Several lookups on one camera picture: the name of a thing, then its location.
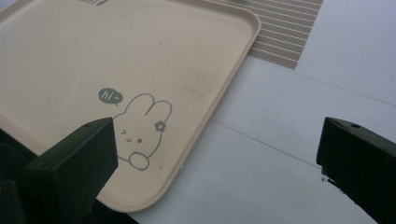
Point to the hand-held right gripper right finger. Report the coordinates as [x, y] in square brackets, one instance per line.
[358, 155]

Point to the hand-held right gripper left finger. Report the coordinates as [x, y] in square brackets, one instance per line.
[71, 165]

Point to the beige rabbit print tray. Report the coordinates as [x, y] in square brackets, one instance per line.
[130, 56]

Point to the beige striped woven placemat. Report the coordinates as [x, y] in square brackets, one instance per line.
[286, 31]

